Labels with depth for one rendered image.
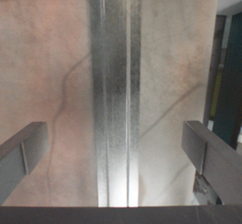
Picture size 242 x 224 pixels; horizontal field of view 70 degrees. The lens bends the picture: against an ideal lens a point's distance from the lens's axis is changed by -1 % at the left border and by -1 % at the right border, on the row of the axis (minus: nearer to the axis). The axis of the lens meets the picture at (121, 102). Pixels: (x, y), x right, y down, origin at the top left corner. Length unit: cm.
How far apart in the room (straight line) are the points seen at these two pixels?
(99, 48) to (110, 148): 14
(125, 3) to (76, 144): 20
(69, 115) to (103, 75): 8
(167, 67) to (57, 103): 16
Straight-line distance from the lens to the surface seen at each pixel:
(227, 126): 55
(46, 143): 17
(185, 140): 16
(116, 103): 23
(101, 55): 24
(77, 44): 25
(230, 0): 51
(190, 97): 27
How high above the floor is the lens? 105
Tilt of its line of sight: 76 degrees down
